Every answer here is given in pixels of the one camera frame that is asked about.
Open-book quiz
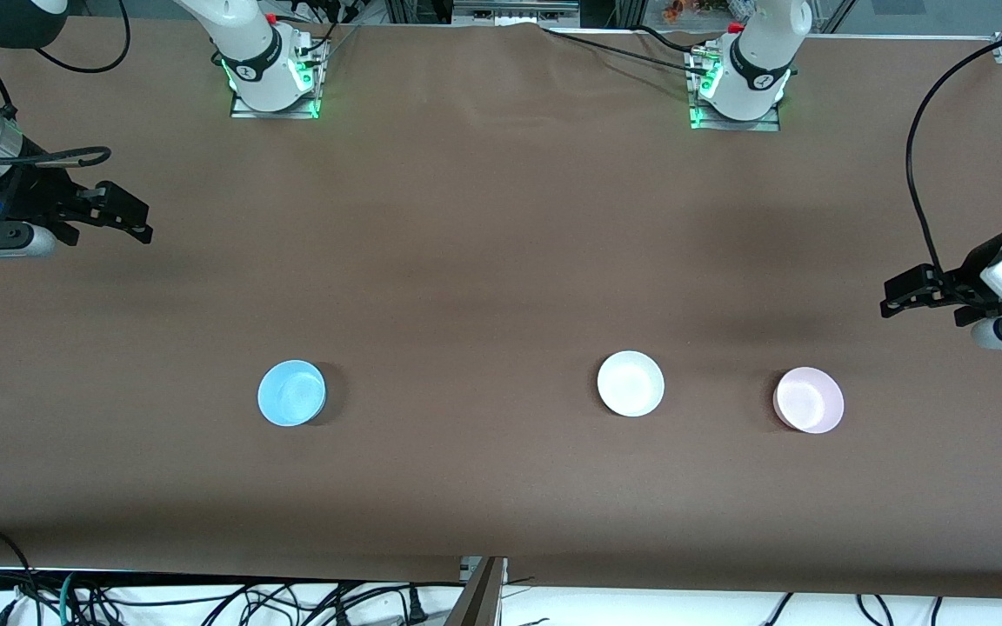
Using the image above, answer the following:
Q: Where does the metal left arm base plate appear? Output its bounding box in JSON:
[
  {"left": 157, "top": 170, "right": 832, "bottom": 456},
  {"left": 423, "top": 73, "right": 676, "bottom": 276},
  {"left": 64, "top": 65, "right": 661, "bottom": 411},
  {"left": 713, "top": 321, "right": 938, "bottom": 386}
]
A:
[{"left": 690, "top": 94, "right": 783, "bottom": 133}]

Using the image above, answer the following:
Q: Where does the blue bowl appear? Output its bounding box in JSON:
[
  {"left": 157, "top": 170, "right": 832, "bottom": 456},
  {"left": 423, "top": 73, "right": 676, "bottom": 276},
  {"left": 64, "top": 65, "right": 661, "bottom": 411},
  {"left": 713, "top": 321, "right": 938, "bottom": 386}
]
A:
[{"left": 257, "top": 359, "right": 328, "bottom": 428}]

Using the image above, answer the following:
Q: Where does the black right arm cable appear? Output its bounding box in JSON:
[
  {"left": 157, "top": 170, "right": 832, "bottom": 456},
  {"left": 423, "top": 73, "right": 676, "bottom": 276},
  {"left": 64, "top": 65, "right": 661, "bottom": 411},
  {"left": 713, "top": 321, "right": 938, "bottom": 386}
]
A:
[{"left": 0, "top": 0, "right": 133, "bottom": 168}]

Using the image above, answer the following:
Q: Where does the brown table cover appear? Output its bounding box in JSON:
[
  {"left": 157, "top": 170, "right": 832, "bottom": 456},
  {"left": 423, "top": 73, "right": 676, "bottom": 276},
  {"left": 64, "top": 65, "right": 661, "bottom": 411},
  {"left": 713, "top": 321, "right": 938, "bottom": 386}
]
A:
[{"left": 0, "top": 17, "right": 1002, "bottom": 601}]

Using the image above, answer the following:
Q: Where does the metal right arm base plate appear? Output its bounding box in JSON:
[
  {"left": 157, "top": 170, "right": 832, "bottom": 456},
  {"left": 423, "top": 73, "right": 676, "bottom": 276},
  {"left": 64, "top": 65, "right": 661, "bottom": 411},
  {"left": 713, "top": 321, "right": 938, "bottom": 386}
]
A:
[{"left": 230, "top": 85, "right": 324, "bottom": 121}]

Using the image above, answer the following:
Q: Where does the aluminium profile post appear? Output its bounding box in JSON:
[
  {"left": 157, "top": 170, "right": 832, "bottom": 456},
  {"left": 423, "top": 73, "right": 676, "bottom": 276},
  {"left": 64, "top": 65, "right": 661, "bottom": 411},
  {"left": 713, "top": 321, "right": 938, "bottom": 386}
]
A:
[{"left": 449, "top": 556, "right": 509, "bottom": 626}]

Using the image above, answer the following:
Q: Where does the short black table cable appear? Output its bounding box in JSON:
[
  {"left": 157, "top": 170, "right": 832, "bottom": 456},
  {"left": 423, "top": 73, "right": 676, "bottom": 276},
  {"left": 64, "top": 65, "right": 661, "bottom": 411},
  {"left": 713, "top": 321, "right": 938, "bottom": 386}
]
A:
[{"left": 636, "top": 23, "right": 698, "bottom": 53}]

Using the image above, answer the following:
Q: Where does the aluminium frame beam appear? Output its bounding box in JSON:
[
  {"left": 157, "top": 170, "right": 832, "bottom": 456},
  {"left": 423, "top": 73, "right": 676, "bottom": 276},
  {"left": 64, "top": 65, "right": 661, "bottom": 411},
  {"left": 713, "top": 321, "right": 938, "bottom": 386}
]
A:
[{"left": 452, "top": 0, "right": 581, "bottom": 28}]

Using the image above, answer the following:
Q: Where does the long black table cable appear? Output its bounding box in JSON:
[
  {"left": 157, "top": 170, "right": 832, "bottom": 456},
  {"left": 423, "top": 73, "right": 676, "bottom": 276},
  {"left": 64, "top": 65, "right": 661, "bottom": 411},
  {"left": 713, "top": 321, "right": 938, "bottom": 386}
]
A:
[{"left": 540, "top": 26, "right": 712, "bottom": 76}]

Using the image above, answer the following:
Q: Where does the pink bowl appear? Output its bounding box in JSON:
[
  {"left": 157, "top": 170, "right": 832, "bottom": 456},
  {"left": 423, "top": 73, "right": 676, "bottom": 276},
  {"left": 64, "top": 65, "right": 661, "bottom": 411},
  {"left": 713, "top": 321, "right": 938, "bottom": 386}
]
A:
[{"left": 773, "top": 366, "right": 845, "bottom": 434}]

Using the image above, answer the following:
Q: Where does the white bowl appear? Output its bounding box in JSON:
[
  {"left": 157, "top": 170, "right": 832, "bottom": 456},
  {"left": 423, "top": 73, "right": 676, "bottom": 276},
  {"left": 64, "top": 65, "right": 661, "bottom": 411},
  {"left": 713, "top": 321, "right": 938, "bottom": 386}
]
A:
[{"left": 597, "top": 350, "right": 666, "bottom": 418}]

